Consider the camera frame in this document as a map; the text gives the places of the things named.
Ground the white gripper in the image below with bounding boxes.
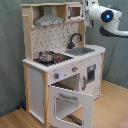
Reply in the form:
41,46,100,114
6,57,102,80
82,0,98,27

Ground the white microwave door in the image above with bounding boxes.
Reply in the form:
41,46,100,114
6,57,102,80
66,4,83,21

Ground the white oven door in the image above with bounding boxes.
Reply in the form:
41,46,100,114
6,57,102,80
49,86,94,128

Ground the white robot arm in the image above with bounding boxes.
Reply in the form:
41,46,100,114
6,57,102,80
82,0,128,38

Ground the wooden toy kitchen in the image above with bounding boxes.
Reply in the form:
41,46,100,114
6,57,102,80
22,2,105,128

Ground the grey range hood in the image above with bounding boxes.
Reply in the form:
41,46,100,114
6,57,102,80
35,5,64,27

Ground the black toy faucet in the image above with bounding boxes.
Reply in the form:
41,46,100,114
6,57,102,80
67,32,83,50

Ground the grey toy sink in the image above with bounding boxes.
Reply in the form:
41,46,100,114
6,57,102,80
66,47,94,56

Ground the white cabinet door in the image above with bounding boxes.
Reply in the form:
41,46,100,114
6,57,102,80
81,55,102,98

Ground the red right stove knob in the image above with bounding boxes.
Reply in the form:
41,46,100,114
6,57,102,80
72,66,78,72

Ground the red stove knob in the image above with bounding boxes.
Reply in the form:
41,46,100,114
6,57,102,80
54,73,60,79
72,66,78,72

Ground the small metal pot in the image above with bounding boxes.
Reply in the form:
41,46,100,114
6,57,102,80
39,51,54,62

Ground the black toy stovetop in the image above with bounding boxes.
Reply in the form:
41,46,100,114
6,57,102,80
35,53,71,66

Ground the red left stove knob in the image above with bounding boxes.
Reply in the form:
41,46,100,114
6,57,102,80
54,73,60,79

